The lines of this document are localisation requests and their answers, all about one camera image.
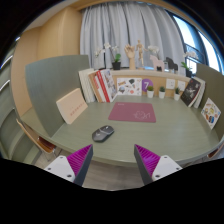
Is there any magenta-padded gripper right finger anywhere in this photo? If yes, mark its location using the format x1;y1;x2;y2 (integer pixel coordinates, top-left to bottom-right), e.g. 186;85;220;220
133;143;183;186

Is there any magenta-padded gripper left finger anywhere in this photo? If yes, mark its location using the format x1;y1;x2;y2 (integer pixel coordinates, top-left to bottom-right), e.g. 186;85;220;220
43;143;94;187

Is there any dark grey computer mouse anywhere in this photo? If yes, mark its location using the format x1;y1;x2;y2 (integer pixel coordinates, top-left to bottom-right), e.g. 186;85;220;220
91;124;115;144

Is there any dusky pink mouse pad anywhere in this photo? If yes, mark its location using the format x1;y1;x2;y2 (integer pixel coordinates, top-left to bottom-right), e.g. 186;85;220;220
107;101;157;124

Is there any wooden chair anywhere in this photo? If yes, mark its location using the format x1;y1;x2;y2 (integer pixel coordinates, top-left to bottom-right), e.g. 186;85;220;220
207;141;224;159
15;118;58;158

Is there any colourful sticker card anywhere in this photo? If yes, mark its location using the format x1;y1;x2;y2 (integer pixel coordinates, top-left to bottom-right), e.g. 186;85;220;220
200;97;222;130

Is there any succulent in white pot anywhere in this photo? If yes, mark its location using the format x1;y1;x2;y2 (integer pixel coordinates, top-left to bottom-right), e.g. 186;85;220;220
173;87;182;102
146;85;155;99
158;86;167;99

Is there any black cover book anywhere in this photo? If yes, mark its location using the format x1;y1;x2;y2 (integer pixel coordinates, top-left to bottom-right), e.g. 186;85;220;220
180;77;202;108

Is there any purple round number sign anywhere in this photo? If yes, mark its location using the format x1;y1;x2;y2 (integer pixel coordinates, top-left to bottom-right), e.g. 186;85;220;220
141;78;155;93

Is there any large green partition panel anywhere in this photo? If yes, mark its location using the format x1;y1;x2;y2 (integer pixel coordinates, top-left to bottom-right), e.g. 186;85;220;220
25;54;91;138

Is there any thick white book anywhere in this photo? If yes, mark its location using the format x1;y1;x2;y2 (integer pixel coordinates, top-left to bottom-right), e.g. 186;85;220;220
78;68;98;104

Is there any brown cover book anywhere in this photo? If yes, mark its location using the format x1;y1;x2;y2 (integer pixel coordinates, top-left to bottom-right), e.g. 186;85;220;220
88;72;104;103

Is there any white sticker sheet poster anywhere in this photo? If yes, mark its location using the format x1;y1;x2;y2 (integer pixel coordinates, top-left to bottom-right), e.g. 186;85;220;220
116;77;143;97

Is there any wooden desk back ledge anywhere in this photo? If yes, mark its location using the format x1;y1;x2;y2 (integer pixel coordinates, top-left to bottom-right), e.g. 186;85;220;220
109;68;201;99

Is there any small green partition panel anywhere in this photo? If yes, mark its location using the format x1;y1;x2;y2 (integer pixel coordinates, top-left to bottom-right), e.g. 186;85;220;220
195;63;224;141

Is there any red and white photo magazine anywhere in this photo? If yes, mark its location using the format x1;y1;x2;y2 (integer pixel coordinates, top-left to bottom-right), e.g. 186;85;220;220
94;68;118;103

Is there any white orchid in black pot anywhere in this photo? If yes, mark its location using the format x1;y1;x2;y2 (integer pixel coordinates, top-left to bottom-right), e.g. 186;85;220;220
93;42;123;71
180;49;200;79

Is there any black horse figurine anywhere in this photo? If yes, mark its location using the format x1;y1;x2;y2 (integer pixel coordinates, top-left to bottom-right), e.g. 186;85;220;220
165;56;179;74

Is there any pink horse figurine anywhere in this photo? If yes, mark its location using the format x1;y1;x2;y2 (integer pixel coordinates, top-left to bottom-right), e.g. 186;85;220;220
149;54;166;72

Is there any white orchid flower stem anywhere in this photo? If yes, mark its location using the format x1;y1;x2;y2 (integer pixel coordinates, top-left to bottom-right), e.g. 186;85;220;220
146;44;161;58

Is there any wooden hand model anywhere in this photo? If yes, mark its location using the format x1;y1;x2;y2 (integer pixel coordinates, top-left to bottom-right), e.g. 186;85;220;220
123;44;137;71

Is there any wooden jointed mannequin figure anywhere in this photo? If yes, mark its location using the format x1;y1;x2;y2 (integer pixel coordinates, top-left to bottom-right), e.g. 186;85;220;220
134;39;149;69

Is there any grey pleated curtain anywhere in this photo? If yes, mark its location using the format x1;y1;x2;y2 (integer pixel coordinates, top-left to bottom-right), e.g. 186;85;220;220
79;1;186;71

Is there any white wall socket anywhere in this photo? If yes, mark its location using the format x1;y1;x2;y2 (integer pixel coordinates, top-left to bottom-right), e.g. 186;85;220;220
177;80;187;92
165;78;176;90

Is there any window with dark frame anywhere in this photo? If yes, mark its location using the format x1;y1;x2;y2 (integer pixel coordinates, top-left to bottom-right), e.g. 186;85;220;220
173;14;223;73

